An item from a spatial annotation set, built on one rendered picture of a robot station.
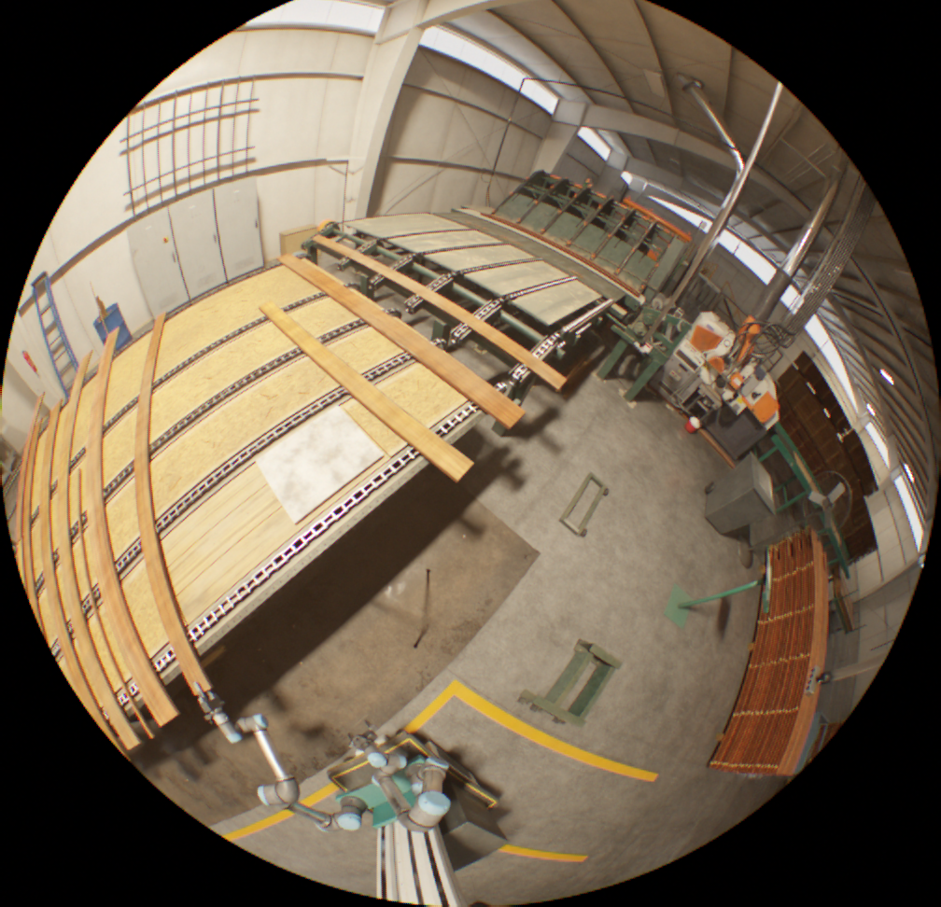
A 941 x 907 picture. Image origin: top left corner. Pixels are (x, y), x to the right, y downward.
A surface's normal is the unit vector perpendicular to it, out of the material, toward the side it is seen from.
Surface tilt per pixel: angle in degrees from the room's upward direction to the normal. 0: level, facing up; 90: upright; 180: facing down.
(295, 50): 90
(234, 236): 90
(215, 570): 0
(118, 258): 87
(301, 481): 0
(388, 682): 0
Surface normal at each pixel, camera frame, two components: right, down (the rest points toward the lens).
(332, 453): 0.23, -0.56
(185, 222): 0.74, 0.63
